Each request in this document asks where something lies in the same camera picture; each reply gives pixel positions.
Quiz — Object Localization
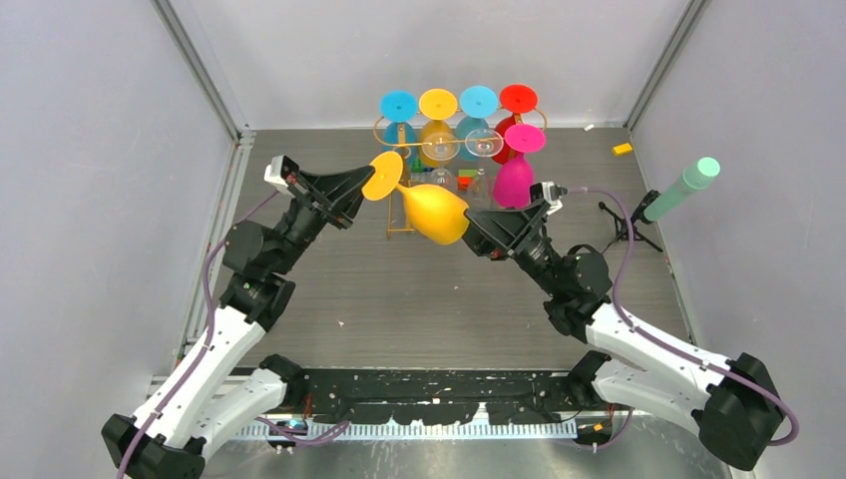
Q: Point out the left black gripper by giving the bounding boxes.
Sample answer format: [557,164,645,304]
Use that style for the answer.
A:
[271,167,378,276]

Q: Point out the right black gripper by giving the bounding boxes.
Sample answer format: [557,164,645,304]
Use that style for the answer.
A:
[446,199,565,297]

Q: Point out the orange front wine glass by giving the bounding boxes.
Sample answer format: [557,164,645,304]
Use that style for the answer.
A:
[362,151,469,245]

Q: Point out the clear wine glass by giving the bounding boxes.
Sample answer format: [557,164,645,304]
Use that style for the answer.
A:
[422,132,459,193]
[464,128,504,210]

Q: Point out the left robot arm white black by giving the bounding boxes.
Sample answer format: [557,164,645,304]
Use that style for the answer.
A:
[102,157,376,478]

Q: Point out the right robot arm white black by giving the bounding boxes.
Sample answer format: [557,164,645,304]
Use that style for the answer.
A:
[463,200,797,471]

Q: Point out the magenta wine glass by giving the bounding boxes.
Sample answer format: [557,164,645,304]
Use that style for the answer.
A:
[493,124,546,209]

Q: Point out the blue back wine glass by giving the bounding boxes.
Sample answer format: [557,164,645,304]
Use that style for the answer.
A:
[379,90,419,171]

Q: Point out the yellow back wine glass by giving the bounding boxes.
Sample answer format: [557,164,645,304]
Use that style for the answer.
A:
[418,88,458,142]

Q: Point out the teal back wine glass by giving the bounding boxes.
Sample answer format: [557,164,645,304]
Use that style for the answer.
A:
[455,85,503,162]

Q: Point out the red back wine glass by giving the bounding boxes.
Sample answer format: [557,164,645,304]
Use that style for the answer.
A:
[493,84,538,165]

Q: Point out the red green toy bricks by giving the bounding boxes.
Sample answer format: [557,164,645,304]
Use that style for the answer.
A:
[456,169,478,192]

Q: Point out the blue green toy bricks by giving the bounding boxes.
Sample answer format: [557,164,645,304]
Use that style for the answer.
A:
[409,157,438,184]

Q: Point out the yellow small block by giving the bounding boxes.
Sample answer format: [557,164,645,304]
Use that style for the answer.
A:
[612,143,634,157]

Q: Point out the mint green cylinder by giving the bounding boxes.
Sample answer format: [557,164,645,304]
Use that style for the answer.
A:
[643,157,721,223]

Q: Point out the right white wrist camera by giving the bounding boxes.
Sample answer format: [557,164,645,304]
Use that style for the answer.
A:
[530,182,569,216]

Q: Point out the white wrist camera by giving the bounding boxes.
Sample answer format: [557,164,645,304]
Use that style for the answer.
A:
[263,155,299,198]
[530,182,569,216]

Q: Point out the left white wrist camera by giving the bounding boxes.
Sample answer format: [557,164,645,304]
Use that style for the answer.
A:
[263,155,299,198]

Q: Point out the gold wire glass rack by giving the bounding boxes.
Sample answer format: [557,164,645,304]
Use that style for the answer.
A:
[372,105,549,240]

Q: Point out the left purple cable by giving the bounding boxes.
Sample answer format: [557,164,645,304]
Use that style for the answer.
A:
[115,192,282,479]

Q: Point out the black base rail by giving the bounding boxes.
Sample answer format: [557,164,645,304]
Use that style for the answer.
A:
[152,366,675,441]

